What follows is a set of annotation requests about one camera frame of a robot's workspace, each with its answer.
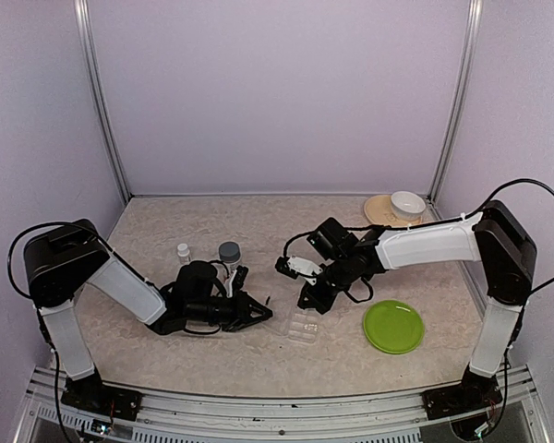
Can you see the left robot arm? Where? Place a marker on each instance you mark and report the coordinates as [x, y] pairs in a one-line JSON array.
[[64, 257]]

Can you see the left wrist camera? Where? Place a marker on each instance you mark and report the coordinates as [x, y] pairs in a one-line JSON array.
[[236, 281]]

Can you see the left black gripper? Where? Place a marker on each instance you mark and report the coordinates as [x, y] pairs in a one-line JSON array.
[[242, 315]]

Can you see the white bowl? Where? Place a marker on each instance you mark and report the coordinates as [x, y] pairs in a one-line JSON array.
[[407, 206]]

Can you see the round wooden plate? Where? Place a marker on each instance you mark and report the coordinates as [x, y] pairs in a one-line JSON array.
[[377, 210]]

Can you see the clear plastic pill organizer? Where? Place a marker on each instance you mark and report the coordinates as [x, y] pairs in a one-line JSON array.
[[294, 323]]

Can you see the front aluminium rail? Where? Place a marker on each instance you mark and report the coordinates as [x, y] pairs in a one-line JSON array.
[[395, 416]]

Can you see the small white pill bottle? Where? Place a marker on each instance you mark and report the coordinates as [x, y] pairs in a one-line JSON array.
[[184, 254]]

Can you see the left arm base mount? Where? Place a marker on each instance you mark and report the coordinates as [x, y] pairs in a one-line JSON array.
[[91, 395]]

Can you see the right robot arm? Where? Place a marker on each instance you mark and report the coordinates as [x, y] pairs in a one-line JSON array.
[[490, 236]]

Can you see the orange pill bottle grey cap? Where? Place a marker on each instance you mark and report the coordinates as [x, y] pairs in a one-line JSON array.
[[230, 255]]

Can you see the left aluminium frame post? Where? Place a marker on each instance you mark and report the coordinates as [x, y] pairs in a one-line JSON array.
[[82, 14]]

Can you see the green plate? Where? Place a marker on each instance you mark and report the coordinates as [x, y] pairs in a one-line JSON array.
[[393, 327]]

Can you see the aluminium frame post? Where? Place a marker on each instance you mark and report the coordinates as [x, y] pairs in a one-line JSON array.
[[82, 14], [475, 8]]

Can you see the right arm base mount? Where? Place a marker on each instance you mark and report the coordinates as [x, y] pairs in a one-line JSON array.
[[473, 392]]

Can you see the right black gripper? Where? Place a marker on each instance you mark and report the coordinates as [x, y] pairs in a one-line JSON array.
[[314, 302]]

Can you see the right aluminium frame post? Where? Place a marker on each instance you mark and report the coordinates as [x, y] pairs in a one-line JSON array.
[[475, 8]]

